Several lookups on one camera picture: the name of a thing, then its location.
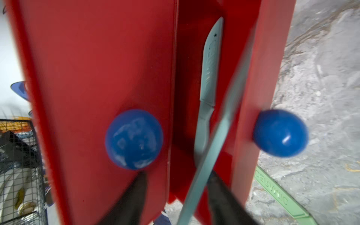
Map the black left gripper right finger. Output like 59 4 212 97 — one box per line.
207 171 257 225

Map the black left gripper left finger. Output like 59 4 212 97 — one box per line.
98 172 148 225

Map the teal fruit knife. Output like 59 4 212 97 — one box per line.
194 17 224 166
177 28 255 225

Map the green fruit knife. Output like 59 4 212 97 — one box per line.
254 166 317 225

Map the red three-drawer box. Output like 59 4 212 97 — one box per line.
5 1 296 225

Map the black wire basket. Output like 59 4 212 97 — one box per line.
1 119 48 225

